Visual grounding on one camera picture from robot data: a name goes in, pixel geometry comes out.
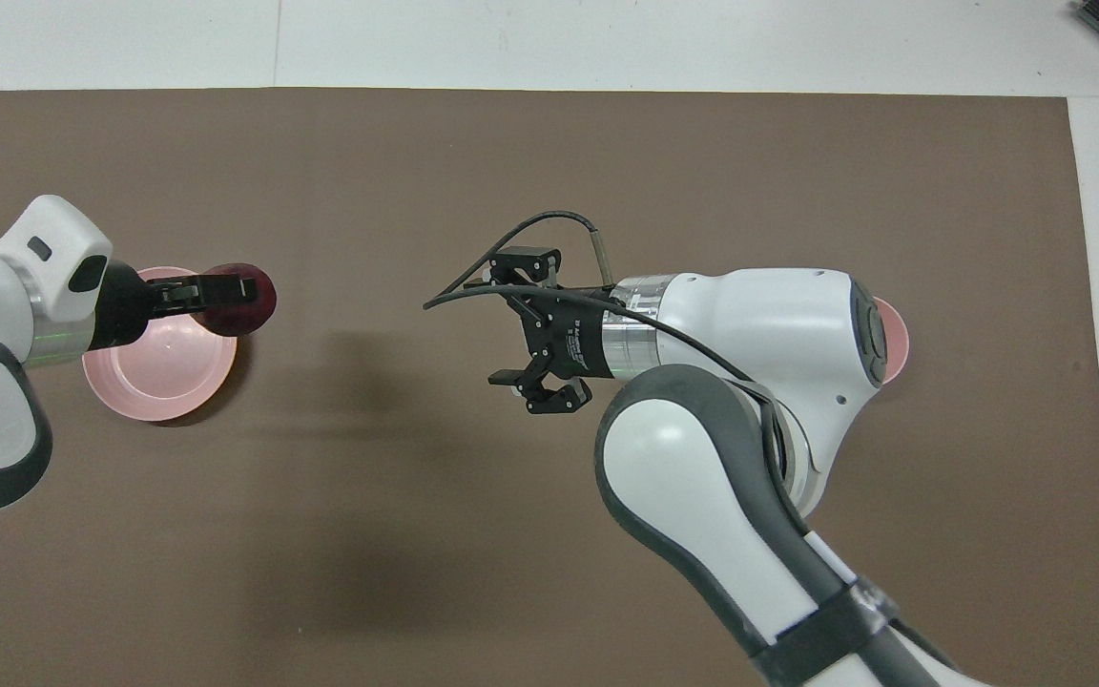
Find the pink plate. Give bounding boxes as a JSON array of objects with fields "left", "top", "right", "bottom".
[{"left": 82, "top": 265, "right": 238, "bottom": 423}]

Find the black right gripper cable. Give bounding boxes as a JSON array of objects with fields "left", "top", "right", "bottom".
[{"left": 423, "top": 212, "right": 791, "bottom": 497}]

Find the pink bowl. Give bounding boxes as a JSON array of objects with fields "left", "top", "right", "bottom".
[{"left": 869, "top": 296, "right": 911, "bottom": 386}]

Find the dark red apple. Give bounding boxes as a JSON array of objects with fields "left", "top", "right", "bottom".
[{"left": 198, "top": 261, "right": 279, "bottom": 338}]

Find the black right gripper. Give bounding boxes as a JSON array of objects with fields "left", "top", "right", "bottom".
[{"left": 488, "top": 247, "right": 613, "bottom": 417}]

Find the brown table mat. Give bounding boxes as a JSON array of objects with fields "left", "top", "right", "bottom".
[{"left": 0, "top": 88, "right": 1099, "bottom": 687}]

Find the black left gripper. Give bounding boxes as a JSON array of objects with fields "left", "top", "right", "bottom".
[{"left": 90, "top": 262, "right": 259, "bottom": 350}]

